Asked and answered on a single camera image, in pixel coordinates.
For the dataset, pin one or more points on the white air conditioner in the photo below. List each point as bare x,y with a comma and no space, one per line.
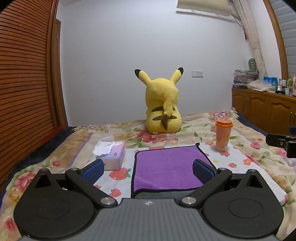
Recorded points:
203,7

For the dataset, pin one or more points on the wooden window frame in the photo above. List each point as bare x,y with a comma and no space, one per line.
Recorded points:
278,39

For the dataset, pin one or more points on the yellow plush toy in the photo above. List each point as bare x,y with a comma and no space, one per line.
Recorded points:
159,99

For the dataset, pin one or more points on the orange lidded cup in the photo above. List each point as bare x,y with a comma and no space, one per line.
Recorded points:
223,136

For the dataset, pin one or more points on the blue carton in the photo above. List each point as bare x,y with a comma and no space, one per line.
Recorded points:
271,83

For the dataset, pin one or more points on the cream lace curtain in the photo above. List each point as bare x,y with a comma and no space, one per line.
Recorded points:
251,30

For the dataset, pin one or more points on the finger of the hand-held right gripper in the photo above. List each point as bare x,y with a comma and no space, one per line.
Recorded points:
275,139

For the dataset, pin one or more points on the purple towel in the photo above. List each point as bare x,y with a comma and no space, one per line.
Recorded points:
166,166

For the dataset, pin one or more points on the group of small bottles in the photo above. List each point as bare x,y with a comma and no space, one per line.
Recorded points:
286,87

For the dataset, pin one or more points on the white wall switch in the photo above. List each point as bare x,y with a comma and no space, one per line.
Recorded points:
197,73

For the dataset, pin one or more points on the floral blanket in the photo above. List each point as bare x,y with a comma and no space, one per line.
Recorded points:
254,148

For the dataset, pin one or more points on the window blinds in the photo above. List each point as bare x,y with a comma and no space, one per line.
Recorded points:
288,34

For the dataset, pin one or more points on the wooden cabinet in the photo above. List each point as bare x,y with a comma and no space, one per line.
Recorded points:
259,104

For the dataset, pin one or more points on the grey hand fan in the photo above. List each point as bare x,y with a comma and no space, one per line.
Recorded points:
252,64

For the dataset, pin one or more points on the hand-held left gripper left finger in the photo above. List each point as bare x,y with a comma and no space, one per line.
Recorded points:
93,168

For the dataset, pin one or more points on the wooden louvered wardrobe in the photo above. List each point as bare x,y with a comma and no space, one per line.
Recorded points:
23,81

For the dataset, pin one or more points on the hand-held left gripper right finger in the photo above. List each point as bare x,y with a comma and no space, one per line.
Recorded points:
203,169

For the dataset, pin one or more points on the tissue box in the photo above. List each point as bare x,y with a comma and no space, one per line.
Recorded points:
113,157

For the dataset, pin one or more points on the cream cloth pile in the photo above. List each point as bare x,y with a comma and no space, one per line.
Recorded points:
259,85

